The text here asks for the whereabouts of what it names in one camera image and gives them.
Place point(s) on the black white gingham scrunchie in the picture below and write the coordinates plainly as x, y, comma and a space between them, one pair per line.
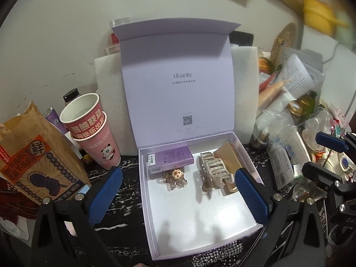
219, 253

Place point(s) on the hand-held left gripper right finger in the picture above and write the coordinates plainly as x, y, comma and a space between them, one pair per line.
251, 197

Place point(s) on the round woven coaster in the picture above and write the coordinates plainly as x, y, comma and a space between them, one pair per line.
283, 39

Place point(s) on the gold crystal hair claw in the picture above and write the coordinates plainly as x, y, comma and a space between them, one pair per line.
175, 178

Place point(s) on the purple can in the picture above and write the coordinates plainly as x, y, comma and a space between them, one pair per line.
52, 118

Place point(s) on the glass jar with gold lid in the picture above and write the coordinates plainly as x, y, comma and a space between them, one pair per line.
296, 108

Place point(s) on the red printed paper cup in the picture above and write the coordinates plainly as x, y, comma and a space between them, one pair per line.
83, 125

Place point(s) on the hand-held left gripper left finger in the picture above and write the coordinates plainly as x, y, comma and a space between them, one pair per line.
107, 192

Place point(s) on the white printed leaflet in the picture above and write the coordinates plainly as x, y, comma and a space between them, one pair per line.
297, 72

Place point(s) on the black bag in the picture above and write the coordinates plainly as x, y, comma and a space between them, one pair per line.
242, 37

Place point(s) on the gold rectangular hair clip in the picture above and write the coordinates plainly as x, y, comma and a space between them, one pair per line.
228, 155

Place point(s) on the red plaid cloth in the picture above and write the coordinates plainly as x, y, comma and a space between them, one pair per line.
11, 197

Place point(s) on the brown printed paper bag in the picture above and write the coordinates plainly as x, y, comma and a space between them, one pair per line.
41, 158

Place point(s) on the white foam sheet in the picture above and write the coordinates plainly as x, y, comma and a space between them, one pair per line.
108, 89

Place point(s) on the clear plastic container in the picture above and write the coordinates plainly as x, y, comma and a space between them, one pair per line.
116, 23

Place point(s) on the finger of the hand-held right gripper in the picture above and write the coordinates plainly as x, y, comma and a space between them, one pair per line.
319, 173
331, 141

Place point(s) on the pink panda paper cup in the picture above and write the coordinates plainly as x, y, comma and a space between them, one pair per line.
103, 150

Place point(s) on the cream hair claw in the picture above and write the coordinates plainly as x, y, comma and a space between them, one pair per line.
214, 169

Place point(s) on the small purple box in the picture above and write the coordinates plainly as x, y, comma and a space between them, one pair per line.
172, 157

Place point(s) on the bottle with black cap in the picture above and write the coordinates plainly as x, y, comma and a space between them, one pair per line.
70, 94

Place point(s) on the lavender gift box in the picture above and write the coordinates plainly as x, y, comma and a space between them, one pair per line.
178, 94

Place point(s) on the yellow plush object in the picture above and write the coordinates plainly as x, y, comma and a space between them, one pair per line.
317, 14

